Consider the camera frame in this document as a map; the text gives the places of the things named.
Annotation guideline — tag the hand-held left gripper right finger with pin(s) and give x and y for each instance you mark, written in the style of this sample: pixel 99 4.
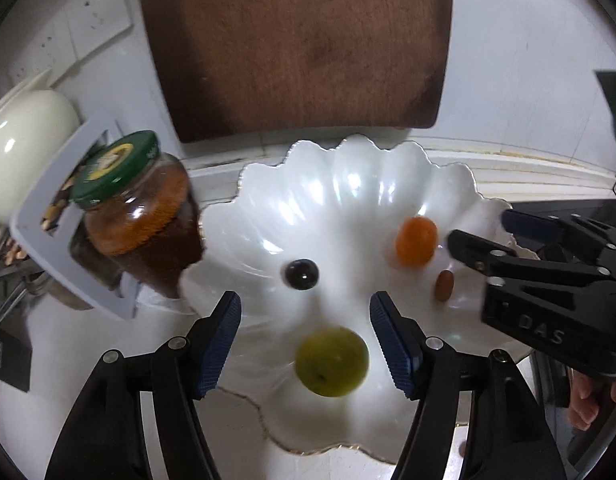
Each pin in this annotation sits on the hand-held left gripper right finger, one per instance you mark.
pixel 392 347

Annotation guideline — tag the dark purple grape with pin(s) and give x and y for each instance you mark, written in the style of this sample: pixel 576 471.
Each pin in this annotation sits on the dark purple grape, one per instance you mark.
pixel 301 274

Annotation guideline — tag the white power outlet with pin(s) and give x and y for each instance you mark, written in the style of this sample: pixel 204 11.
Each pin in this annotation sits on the white power outlet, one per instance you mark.
pixel 43 52
pixel 103 12

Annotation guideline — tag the person's right hand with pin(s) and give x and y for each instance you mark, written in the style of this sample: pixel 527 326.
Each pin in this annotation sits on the person's right hand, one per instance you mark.
pixel 583 400

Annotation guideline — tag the wooden slat trivet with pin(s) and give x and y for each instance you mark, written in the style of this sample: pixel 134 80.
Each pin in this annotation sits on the wooden slat trivet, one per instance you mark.
pixel 14 254

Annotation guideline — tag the white rectangular stand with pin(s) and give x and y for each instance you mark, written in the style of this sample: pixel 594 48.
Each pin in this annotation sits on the white rectangular stand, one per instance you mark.
pixel 43 240

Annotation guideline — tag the orange tangerine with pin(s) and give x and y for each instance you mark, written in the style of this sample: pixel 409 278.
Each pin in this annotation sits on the orange tangerine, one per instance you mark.
pixel 415 241

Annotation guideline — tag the green lid glass jar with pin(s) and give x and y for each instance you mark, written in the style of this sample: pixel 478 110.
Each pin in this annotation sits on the green lid glass jar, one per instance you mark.
pixel 143 220

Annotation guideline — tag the white scalloped bowl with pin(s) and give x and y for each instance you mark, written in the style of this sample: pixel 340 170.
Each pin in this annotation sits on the white scalloped bowl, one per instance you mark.
pixel 348 200

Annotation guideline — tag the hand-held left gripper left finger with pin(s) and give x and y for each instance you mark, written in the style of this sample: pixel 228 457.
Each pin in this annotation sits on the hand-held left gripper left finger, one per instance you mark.
pixel 219 347

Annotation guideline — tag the brown date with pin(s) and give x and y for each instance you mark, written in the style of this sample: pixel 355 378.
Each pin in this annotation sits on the brown date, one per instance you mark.
pixel 444 285

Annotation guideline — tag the brown wooden cutting board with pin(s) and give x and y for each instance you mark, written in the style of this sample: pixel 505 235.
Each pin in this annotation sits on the brown wooden cutting board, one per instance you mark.
pixel 298 45

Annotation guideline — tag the cream ceramic kettle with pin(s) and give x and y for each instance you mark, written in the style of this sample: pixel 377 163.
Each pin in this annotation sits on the cream ceramic kettle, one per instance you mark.
pixel 25 145

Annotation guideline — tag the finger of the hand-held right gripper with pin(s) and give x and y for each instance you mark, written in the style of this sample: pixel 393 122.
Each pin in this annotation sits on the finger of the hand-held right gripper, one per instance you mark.
pixel 480 252
pixel 530 224

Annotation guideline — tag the green apple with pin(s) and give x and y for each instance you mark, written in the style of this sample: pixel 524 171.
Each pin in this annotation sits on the green apple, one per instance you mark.
pixel 331 367

